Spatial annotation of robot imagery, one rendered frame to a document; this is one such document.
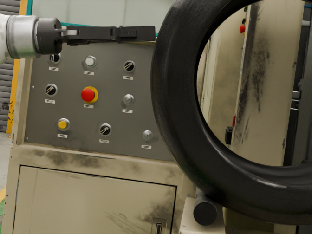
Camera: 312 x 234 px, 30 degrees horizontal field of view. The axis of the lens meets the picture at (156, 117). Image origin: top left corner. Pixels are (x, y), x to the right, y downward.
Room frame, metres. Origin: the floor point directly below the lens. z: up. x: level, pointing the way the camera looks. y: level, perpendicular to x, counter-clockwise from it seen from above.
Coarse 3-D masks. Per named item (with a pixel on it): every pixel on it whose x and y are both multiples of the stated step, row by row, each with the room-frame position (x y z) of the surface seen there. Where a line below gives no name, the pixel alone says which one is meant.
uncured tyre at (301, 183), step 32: (192, 0) 1.08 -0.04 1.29; (224, 0) 1.06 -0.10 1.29; (256, 0) 1.33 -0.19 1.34; (160, 32) 1.12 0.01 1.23; (192, 32) 1.07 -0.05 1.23; (160, 64) 1.10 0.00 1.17; (192, 64) 1.07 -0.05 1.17; (160, 96) 1.10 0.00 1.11; (192, 96) 1.07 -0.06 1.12; (160, 128) 1.12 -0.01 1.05; (192, 128) 1.07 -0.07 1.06; (192, 160) 1.08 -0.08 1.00; (224, 160) 1.06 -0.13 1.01; (224, 192) 1.08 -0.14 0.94; (256, 192) 1.06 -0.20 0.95; (288, 192) 1.05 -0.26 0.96; (288, 224) 1.09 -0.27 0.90
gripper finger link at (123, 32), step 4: (112, 32) 1.16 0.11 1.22; (116, 32) 1.17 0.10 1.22; (120, 32) 1.18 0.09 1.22; (124, 32) 1.18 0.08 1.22; (128, 32) 1.18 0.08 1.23; (132, 32) 1.18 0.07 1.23; (136, 32) 1.18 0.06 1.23; (120, 36) 1.18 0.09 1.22; (124, 36) 1.18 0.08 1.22; (128, 36) 1.18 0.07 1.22; (132, 36) 1.18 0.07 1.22; (136, 36) 1.18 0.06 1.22
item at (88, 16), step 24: (48, 0) 1.76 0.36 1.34; (72, 0) 1.75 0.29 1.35; (96, 0) 1.75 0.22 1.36; (120, 0) 1.74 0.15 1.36; (144, 0) 1.74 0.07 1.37; (168, 0) 1.73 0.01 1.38; (72, 24) 1.75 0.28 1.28; (96, 24) 1.75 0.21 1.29; (120, 24) 1.74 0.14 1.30; (144, 24) 1.74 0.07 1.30
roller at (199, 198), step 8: (200, 192) 1.20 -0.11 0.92; (200, 200) 1.11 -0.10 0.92; (208, 200) 1.10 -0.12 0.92; (200, 208) 1.08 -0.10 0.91; (208, 208) 1.07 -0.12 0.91; (216, 208) 1.10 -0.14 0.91; (200, 216) 1.08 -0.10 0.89; (208, 216) 1.07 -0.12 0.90; (216, 216) 1.08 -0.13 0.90; (200, 224) 1.08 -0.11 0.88; (208, 224) 1.08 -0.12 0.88
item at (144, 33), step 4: (124, 28) 1.19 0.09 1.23; (128, 28) 1.19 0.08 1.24; (132, 28) 1.19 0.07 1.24; (136, 28) 1.19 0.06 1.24; (140, 28) 1.19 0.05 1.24; (144, 28) 1.19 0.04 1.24; (148, 28) 1.19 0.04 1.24; (152, 28) 1.19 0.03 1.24; (140, 32) 1.19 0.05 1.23; (144, 32) 1.19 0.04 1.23; (148, 32) 1.19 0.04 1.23; (152, 32) 1.19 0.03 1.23; (140, 36) 1.19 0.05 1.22; (144, 36) 1.19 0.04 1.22; (148, 36) 1.19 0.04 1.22; (152, 36) 1.19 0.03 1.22; (124, 40) 1.19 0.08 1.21; (128, 40) 1.19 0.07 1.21; (132, 40) 1.19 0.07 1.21; (136, 40) 1.19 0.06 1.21; (140, 40) 1.19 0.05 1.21; (144, 40) 1.19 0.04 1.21; (148, 40) 1.19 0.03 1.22; (152, 40) 1.19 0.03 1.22
